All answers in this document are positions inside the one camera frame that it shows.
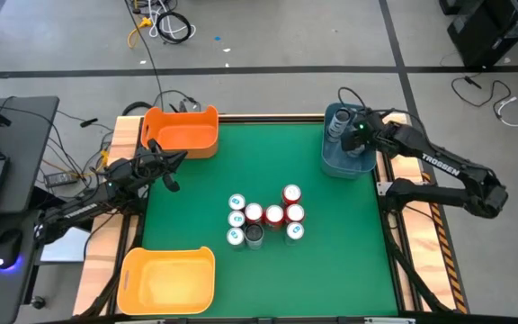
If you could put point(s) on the black caster wheel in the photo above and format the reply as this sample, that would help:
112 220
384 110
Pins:
38 302

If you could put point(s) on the white sheet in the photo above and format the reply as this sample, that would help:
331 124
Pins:
65 247

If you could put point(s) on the black power adapter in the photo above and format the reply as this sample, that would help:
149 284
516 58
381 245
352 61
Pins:
60 179

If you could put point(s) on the yellow plastic bin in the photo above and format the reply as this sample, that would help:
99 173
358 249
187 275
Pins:
164 283

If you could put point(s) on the slim silver can blue tab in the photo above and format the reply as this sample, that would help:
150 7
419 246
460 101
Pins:
236 218
295 231
237 201
235 236

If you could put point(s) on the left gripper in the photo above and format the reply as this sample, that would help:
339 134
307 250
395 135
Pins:
153 162

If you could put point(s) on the green table mat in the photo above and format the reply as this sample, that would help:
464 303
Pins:
331 270

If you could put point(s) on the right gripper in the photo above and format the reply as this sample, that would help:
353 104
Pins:
362 135

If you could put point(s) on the dark grey desk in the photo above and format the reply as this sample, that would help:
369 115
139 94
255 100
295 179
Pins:
29 148

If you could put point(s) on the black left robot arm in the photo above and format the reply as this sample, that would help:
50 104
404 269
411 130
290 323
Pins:
83 209

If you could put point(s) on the white mounting bracket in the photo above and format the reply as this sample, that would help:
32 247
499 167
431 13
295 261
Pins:
382 188

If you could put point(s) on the blue plastic bin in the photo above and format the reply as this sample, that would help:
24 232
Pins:
344 167

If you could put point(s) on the yellow black hazard tape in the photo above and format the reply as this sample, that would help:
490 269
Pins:
449 258

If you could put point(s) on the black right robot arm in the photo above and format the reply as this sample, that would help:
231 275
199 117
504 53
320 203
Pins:
443 164

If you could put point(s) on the large black equipment case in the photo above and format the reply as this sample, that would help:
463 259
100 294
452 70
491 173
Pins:
493 31

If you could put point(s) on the red Fanta can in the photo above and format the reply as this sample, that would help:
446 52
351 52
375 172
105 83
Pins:
253 212
292 193
295 213

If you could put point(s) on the black computer mouse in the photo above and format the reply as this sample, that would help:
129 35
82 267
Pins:
8 246

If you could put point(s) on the orange plastic bin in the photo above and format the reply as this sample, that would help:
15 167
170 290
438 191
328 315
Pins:
182 135

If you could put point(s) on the white can black top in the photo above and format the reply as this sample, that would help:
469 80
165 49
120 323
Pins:
339 119
254 234

